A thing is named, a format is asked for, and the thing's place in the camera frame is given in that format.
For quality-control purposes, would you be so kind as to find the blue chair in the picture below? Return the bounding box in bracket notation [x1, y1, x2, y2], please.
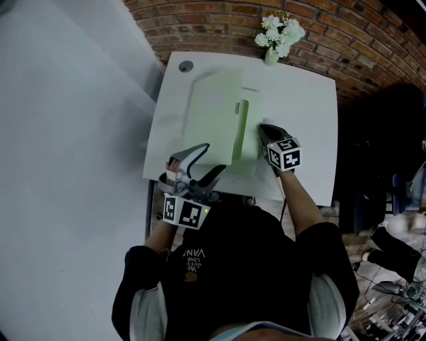
[391, 159, 426, 218]

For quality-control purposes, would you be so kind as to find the black and grey equipment pile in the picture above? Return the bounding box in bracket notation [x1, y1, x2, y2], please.
[352, 259, 426, 341]

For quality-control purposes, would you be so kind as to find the person's face mask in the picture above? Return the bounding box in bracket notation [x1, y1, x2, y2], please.
[212, 320, 313, 341]

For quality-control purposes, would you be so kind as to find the person's black t-shirt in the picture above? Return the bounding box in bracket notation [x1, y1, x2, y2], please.
[111, 204, 361, 341]

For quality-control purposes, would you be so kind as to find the person's white vest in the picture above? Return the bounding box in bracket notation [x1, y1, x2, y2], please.
[128, 273, 349, 341]

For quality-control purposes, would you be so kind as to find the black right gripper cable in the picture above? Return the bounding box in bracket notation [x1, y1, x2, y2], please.
[278, 175, 290, 224]

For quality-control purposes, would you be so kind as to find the light green cloth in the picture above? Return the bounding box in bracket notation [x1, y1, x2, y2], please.
[181, 65, 268, 178]

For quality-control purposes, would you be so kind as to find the person's left hand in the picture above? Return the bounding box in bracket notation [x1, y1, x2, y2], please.
[164, 158, 182, 183]

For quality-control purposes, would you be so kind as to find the black office chair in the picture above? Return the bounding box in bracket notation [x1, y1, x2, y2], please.
[335, 83, 426, 234]

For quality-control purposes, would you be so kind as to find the person's right forearm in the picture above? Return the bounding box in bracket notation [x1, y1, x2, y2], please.
[278, 168, 326, 238]

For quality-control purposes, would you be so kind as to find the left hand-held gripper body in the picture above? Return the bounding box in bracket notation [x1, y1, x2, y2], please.
[156, 172, 214, 232]

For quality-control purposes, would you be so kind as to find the white flower bouquet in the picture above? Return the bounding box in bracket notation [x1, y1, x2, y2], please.
[254, 13, 306, 58]

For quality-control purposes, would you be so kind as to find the person's left forearm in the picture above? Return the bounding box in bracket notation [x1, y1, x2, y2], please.
[144, 218, 181, 254]

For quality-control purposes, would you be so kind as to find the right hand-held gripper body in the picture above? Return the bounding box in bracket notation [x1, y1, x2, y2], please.
[266, 135, 303, 174]

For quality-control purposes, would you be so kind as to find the pale green vase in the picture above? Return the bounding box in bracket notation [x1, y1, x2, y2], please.
[264, 46, 281, 67]

